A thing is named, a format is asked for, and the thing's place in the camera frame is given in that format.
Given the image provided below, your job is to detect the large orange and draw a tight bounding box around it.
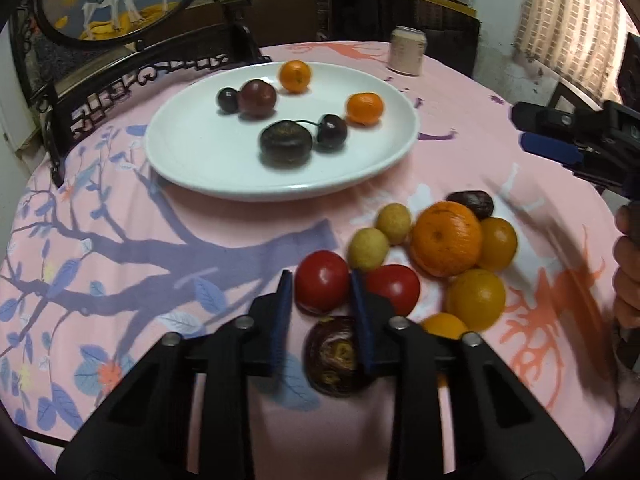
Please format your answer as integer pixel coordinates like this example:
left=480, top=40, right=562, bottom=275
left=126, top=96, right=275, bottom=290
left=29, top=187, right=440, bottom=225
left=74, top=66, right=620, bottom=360
left=410, top=201, right=484, bottom=279

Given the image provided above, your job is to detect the pink printed tablecloth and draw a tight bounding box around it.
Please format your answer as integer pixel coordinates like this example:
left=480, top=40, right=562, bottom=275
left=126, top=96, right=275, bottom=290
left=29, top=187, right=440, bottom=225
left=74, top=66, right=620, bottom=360
left=0, top=40, right=623, bottom=480

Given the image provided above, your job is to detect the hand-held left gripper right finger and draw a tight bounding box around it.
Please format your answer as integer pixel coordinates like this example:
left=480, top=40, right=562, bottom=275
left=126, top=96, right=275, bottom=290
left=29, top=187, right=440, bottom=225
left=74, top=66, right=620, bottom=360
left=348, top=270, right=586, bottom=480

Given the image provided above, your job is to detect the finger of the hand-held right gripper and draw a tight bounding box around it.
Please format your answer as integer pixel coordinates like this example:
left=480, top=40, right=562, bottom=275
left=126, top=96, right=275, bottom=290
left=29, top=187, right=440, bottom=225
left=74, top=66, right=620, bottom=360
left=510, top=101, right=607, bottom=142
left=519, top=132, right=585, bottom=167

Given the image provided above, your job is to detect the cardboard box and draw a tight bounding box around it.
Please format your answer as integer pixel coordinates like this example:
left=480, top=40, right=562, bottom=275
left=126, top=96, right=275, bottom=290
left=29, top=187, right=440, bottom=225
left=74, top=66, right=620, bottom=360
left=249, top=0, right=321, bottom=45

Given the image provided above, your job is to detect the small orange fruit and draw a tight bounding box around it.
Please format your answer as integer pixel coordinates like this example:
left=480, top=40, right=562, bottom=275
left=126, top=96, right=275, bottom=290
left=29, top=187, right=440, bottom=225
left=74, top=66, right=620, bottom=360
left=421, top=312, right=469, bottom=341

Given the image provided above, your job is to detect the pale yellow longan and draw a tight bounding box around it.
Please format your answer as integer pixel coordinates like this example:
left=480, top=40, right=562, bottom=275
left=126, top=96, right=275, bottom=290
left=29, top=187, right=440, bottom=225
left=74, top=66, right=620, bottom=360
left=347, top=228, right=390, bottom=271
left=376, top=203, right=413, bottom=246

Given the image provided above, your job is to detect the person's right hand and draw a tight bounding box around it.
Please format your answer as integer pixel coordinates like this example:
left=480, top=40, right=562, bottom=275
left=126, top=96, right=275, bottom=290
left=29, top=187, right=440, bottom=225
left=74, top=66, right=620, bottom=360
left=613, top=204, right=640, bottom=332

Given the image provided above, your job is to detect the dark purple cut fruit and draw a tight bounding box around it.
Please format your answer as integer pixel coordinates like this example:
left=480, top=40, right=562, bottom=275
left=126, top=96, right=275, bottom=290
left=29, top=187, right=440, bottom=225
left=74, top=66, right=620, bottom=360
left=303, top=316, right=373, bottom=399

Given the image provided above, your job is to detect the yellow orange round fruit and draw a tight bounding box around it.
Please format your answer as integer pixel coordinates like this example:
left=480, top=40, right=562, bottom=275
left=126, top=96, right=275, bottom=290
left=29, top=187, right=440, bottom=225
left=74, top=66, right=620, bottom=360
left=477, top=217, right=519, bottom=272
left=445, top=269, right=507, bottom=332

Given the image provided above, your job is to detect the red tomato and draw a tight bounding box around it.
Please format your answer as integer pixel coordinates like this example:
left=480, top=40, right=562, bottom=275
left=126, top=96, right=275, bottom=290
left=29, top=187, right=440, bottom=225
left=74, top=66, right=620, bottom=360
left=294, top=250, right=351, bottom=313
left=366, top=264, right=421, bottom=318

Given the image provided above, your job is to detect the dark purple passion fruit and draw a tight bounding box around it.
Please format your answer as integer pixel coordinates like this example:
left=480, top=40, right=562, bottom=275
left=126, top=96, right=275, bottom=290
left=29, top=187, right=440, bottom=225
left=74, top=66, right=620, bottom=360
left=445, top=190, right=495, bottom=221

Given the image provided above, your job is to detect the dark purple mangosteen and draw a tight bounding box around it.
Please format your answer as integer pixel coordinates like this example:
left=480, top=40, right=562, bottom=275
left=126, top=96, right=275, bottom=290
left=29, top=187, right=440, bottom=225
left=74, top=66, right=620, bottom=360
left=258, top=119, right=314, bottom=169

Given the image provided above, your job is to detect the dark carved wooden chair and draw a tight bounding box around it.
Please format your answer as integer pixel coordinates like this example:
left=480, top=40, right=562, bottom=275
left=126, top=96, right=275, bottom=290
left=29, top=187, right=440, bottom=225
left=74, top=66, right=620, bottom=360
left=9, top=0, right=275, bottom=187

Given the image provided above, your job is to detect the small orange kumquat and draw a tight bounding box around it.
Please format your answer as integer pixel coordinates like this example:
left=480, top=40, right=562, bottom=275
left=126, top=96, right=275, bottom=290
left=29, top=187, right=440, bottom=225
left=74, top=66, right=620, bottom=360
left=278, top=60, right=312, bottom=94

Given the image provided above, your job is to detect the dark cherry with stem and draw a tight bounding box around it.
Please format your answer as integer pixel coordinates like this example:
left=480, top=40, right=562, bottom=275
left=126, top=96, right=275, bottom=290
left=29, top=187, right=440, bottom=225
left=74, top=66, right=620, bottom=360
left=297, top=114, right=348, bottom=151

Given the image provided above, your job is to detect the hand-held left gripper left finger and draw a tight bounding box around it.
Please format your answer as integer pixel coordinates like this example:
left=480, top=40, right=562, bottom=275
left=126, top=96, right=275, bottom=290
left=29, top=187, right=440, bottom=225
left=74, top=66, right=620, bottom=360
left=56, top=269, right=295, bottom=480

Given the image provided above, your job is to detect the small orange tangerine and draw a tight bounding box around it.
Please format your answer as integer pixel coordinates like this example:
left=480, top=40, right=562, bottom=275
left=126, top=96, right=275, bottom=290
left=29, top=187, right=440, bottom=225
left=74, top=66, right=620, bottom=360
left=346, top=92, right=385, bottom=126

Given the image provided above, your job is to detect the pale drink can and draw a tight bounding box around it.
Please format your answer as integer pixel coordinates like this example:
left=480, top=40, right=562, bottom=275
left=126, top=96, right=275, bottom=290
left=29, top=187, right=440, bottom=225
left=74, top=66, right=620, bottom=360
left=386, top=26, right=429, bottom=77

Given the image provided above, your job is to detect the small dark cherry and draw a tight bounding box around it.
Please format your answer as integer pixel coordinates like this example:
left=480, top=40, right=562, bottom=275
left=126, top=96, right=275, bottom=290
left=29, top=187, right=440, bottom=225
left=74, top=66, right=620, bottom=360
left=216, top=87, right=241, bottom=114

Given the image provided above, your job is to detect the white plate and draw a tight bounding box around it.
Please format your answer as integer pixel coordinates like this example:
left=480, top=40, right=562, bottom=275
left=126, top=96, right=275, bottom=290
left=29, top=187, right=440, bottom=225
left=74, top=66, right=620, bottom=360
left=144, top=62, right=420, bottom=203

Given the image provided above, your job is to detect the dark red plum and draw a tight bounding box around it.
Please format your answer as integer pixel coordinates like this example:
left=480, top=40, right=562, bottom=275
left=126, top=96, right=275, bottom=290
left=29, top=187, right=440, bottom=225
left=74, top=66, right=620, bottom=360
left=237, top=79, right=278, bottom=118

